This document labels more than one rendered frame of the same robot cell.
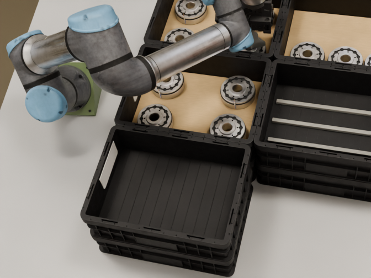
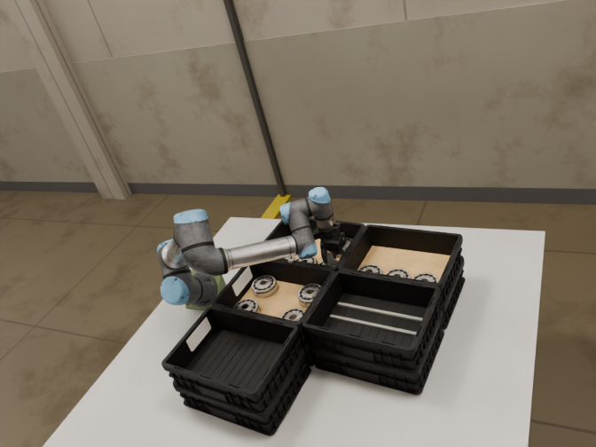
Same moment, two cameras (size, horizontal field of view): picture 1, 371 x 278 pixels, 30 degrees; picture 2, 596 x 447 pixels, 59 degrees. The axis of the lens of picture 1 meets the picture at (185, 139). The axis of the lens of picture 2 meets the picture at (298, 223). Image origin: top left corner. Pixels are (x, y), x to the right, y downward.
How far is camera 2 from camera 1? 0.71 m
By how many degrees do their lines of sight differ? 26
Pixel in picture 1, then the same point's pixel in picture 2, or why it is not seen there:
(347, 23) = (408, 255)
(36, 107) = (167, 292)
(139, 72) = (214, 255)
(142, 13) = not seen: hidden behind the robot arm
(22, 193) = (149, 358)
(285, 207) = (332, 388)
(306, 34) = (375, 261)
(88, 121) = not seen: hidden behind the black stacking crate
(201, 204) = (257, 371)
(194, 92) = (281, 294)
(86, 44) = (179, 231)
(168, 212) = (231, 374)
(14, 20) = not seen: hidden behind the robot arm
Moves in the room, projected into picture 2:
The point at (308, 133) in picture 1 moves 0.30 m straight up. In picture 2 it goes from (355, 327) to (340, 262)
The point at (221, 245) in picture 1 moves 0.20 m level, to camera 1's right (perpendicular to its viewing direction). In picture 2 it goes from (249, 394) to (314, 387)
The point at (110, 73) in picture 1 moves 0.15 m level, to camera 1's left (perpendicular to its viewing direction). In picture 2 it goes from (192, 253) to (151, 259)
